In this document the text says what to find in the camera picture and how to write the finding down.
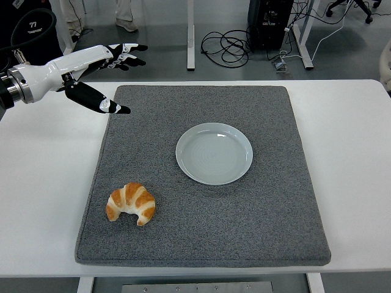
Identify croissant bread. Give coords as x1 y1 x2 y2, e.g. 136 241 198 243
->
105 182 156 227

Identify white table leg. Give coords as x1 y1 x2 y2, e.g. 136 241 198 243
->
307 273 325 293
76 277 95 293

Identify white curved frame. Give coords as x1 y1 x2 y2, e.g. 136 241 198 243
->
378 39 391 91

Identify person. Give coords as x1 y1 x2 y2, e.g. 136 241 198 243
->
0 0 62 67

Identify white desk leg with foot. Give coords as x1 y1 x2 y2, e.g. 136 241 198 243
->
290 0 315 71
186 0 196 72

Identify pale grey round plate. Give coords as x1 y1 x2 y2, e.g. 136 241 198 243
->
175 122 254 186

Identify black office chair base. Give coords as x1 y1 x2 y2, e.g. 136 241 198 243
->
325 0 382 24

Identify person's legs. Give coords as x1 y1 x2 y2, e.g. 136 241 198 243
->
59 0 139 36

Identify black computer tower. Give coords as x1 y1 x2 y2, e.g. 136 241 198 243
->
246 0 294 50

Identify grey fabric mat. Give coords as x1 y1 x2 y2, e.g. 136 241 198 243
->
75 84 332 269

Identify black cable tangle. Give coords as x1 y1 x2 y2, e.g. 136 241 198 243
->
200 26 260 67

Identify grey metal plate with screws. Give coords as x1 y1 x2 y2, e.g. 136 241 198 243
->
121 281 274 293

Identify thin black floor cable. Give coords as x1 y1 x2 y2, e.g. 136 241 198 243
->
71 27 94 42

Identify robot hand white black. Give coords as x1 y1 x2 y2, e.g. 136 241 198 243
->
26 42 149 116

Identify white cable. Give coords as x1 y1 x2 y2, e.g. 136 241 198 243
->
279 0 354 62

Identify small clear floor device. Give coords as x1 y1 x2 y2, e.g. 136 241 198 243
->
271 59 291 74

